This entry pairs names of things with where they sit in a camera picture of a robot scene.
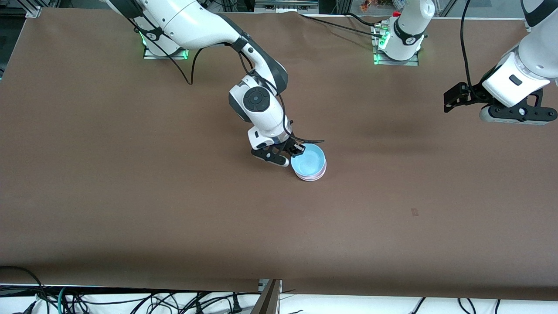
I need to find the blue bowl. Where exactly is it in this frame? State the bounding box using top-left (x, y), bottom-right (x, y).
top-left (290, 143), bottom-right (327, 176)

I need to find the black looped floor cable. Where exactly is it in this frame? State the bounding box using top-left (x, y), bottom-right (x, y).
top-left (0, 265), bottom-right (51, 314)

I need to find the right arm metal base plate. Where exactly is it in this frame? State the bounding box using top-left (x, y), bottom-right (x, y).
top-left (143, 30), bottom-right (191, 60)

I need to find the brown table cover sheet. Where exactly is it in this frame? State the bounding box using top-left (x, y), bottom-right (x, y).
top-left (0, 8), bottom-right (558, 301)

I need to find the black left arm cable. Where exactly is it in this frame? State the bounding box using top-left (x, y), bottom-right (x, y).
top-left (460, 0), bottom-right (474, 88)

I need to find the pink bowl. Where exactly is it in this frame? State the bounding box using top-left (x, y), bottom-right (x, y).
top-left (294, 166), bottom-right (327, 180)

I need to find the metal support post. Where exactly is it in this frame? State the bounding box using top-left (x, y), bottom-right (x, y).
top-left (251, 279), bottom-right (283, 314)

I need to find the black cable to base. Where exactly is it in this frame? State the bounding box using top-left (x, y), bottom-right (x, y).
top-left (298, 12), bottom-right (388, 40)

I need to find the grey metal frame piece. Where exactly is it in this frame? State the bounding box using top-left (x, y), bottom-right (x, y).
top-left (255, 0), bottom-right (319, 14)

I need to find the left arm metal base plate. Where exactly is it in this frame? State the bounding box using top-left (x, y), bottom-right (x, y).
top-left (371, 22), bottom-right (420, 66)

